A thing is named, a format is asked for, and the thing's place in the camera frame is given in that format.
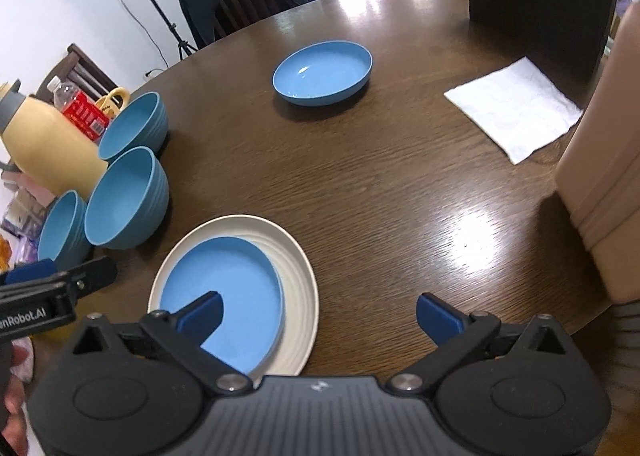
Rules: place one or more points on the person's grey striped clothing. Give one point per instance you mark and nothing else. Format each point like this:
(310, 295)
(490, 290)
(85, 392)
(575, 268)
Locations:
(627, 366)

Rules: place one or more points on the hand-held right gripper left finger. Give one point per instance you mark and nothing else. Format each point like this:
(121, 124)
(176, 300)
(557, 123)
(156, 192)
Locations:
(205, 316)

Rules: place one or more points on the black paper shopping bag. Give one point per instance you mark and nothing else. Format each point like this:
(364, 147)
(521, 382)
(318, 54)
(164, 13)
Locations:
(540, 1)

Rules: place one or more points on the white paper napkin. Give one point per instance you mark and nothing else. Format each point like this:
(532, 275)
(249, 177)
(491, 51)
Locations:
(515, 106)

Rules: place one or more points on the blue ribbed deep bowl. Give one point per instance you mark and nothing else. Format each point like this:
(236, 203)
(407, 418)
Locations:
(60, 231)
(125, 198)
(132, 123)

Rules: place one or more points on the blue shallow plate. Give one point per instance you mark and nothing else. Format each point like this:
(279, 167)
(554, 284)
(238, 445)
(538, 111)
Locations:
(322, 73)
(235, 276)

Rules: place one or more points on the purple tissue pack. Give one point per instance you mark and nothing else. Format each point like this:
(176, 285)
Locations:
(17, 223)
(20, 251)

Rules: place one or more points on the cream round plate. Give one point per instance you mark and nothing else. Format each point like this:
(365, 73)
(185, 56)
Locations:
(297, 286)

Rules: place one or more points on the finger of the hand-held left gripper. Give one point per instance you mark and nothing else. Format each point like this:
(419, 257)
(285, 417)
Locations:
(27, 272)
(90, 273)

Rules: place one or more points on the yellow cup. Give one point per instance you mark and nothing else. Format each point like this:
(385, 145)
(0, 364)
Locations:
(112, 103)

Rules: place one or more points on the dark wooden chair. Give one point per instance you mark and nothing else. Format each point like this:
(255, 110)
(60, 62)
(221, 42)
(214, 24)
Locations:
(85, 71)

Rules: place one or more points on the person's left hand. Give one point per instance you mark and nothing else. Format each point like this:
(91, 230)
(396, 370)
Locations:
(15, 396)

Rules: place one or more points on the yellow thermos jug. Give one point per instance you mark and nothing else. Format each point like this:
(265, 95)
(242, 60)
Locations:
(50, 146)

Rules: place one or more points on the pink cardboard box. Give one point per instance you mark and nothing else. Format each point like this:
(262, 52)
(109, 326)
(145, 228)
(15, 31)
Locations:
(30, 183)

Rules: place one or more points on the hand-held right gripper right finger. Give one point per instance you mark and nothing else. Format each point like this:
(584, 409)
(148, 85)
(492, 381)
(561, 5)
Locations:
(437, 316)

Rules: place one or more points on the red label water bottle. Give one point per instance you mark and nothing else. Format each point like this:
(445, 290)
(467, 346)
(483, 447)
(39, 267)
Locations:
(82, 111)

